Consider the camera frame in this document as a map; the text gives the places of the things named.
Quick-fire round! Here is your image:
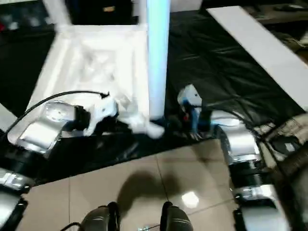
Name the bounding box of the white plastic table top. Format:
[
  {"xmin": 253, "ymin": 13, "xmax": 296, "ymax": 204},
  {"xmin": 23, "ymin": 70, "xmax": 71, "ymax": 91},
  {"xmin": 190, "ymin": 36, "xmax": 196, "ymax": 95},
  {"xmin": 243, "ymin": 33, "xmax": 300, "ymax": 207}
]
[{"xmin": 26, "ymin": 24, "xmax": 167, "ymax": 140}]

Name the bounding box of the black table mat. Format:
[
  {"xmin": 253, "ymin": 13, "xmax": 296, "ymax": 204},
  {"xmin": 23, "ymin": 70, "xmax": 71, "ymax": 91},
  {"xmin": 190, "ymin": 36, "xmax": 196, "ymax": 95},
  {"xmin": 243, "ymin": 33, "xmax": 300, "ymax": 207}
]
[{"xmin": 0, "ymin": 9, "xmax": 306, "ymax": 183}]

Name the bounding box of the dark left robot foot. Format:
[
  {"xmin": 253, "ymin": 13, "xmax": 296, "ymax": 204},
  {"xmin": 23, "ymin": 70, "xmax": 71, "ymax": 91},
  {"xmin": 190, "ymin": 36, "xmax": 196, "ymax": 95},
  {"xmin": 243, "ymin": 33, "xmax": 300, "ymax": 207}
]
[{"xmin": 81, "ymin": 201, "xmax": 120, "ymax": 231}]

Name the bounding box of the dark robot foot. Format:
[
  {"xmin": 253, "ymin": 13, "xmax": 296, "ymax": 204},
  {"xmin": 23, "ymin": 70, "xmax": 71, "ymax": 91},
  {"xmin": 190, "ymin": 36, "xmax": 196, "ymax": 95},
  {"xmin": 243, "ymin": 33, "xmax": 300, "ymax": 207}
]
[
  {"xmin": 81, "ymin": 201, "xmax": 120, "ymax": 231},
  {"xmin": 162, "ymin": 201, "xmax": 192, "ymax": 231}
]

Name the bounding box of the dark right robot foot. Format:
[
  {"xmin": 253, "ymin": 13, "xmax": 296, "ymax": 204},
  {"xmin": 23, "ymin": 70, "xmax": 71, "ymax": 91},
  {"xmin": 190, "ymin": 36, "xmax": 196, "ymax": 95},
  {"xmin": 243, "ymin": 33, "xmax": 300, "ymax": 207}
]
[{"xmin": 162, "ymin": 201, "xmax": 192, "ymax": 231}]

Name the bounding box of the white flat board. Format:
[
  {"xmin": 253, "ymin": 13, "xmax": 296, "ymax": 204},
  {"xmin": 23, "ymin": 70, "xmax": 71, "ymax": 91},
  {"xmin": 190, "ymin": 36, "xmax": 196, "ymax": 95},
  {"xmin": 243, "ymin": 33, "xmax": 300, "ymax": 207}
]
[{"xmin": 206, "ymin": 6, "xmax": 308, "ymax": 109}]

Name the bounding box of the glossy black box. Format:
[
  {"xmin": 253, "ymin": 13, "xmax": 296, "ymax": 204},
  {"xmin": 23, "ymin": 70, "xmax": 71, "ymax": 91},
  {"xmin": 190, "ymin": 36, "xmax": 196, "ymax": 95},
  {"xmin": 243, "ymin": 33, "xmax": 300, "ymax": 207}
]
[{"xmin": 69, "ymin": 0, "xmax": 140, "ymax": 25}]

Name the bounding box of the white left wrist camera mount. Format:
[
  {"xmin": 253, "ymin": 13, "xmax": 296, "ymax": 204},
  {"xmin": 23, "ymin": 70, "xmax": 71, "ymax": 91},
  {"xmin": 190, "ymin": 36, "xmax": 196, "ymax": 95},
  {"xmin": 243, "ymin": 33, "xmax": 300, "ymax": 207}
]
[{"xmin": 83, "ymin": 97, "xmax": 120, "ymax": 137}]

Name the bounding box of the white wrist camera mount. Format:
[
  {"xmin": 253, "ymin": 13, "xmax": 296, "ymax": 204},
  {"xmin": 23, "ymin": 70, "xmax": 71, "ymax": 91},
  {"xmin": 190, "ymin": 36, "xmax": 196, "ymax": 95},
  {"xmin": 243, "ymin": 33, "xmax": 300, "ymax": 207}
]
[
  {"xmin": 177, "ymin": 84, "xmax": 204, "ymax": 139},
  {"xmin": 83, "ymin": 97, "xmax": 120, "ymax": 137}
]

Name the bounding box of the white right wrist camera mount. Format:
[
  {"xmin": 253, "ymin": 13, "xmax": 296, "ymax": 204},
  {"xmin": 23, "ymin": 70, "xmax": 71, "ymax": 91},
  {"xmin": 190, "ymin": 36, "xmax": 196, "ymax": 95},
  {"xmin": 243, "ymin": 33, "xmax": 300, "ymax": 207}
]
[{"xmin": 177, "ymin": 84, "xmax": 204, "ymax": 139}]

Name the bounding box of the black left wrist camera cable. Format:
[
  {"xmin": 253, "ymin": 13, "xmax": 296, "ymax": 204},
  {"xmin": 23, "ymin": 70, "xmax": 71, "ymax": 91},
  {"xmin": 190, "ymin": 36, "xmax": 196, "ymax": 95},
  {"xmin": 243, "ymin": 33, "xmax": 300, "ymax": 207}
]
[{"xmin": 4, "ymin": 90, "xmax": 111, "ymax": 135}]

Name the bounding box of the white panel with round mount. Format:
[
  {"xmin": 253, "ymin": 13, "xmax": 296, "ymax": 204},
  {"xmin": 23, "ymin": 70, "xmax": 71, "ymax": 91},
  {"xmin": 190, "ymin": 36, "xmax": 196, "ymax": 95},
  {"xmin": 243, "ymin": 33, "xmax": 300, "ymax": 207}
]
[{"xmin": 170, "ymin": 0, "xmax": 202, "ymax": 12}]

